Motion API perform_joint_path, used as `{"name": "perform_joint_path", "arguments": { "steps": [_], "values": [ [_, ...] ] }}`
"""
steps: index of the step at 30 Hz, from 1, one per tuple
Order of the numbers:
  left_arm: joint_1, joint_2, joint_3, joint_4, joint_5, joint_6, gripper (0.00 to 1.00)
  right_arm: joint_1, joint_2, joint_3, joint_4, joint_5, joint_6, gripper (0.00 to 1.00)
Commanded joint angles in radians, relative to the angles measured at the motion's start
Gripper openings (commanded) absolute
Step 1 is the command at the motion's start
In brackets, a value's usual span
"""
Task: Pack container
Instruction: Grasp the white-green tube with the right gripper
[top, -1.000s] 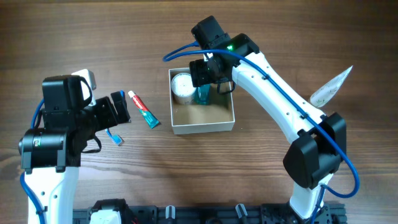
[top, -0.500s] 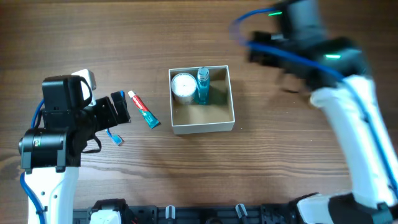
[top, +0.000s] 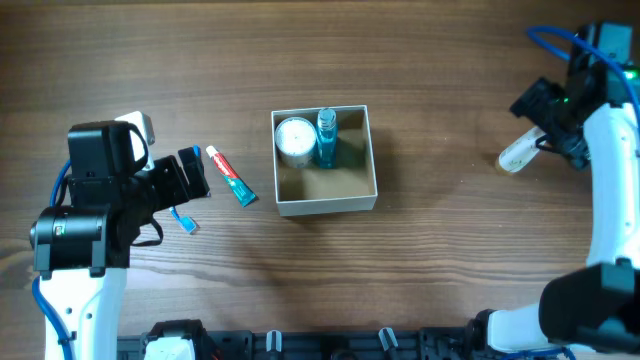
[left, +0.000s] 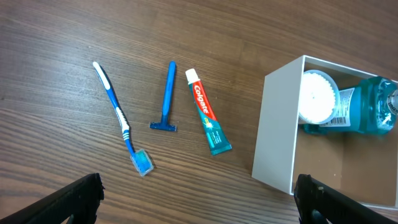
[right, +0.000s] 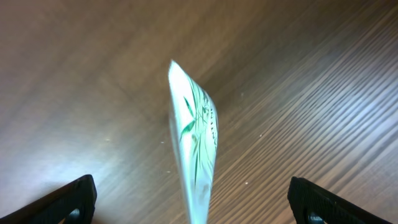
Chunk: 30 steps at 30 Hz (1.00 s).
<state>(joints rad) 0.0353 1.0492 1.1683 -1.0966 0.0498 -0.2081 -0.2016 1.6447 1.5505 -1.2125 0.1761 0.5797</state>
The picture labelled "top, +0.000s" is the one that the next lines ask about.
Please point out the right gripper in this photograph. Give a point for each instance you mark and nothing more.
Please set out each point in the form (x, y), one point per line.
(542, 112)

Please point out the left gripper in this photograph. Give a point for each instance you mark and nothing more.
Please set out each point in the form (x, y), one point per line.
(173, 179)

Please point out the white floral squeeze tube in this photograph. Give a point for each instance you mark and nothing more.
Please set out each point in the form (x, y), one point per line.
(520, 153)

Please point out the white round cotton swab jar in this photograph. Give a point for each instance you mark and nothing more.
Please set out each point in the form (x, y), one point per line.
(295, 140)

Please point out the blue mouthwash bottle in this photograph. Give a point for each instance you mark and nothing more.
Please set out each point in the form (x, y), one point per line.
(326, 138)

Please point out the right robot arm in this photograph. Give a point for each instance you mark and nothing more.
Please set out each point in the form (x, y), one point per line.
(592, 121)

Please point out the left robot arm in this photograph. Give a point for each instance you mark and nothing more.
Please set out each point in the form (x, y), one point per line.
(82, 241)

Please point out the blue white toothbrush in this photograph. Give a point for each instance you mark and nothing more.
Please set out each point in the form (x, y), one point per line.
(185, 222)

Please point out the red green toothpaste tube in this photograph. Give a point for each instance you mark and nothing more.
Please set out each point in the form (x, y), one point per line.
(242, 192)

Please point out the white square cardboard box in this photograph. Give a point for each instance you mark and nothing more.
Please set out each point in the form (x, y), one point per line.
(350, 186)

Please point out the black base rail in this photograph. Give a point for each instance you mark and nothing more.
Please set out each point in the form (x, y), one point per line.
(430, 343)

